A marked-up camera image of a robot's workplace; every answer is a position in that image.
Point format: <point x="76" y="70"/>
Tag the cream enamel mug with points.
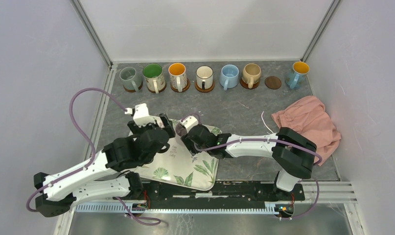
<point x="204" y="77"/>

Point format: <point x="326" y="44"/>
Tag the dark walnut coaster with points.
<point x="273" y="82"/>

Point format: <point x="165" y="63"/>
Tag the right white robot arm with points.
<point x="293" y="152"/>

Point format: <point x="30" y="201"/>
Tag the leaf patterned serving tray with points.
<point x="178" y="166"/>

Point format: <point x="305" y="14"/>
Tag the orange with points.
<point x="297" y="75"/>

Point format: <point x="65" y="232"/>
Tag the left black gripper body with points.
<point x="139" y="131"/>

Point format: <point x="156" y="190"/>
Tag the grey green ribbed mug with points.
<point x="130" y="79"/>

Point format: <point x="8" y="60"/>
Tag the white mug green inside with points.
<point x="154" y="77"/>

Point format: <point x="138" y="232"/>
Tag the white mug orange inside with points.
<point x="178" y="78"/>

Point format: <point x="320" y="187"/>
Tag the light blue mug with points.
<point x="229" y="76"/>

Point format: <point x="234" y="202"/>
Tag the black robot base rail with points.
<point x="223" y="195"/>

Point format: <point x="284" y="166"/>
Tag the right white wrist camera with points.
<point x="189" y="122"/>

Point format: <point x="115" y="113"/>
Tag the beige ceramic mug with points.
<point x="251" y="74"/>

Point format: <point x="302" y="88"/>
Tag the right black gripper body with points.
<point x="189" y="144"/>

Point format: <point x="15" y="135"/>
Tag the pink ribbed mug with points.
<point x="180" y="130"/>

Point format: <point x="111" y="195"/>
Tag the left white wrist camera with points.
<point x="141" y="116"/>

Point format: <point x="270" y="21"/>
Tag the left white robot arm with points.
<point x="107" y="174"/>

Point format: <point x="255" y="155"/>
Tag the pink drawstring cloth bag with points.
<point x="307" y="116"/>

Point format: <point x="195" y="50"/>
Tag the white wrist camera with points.
<point x="189" y="122"/>
<point x="141" y="116"/>

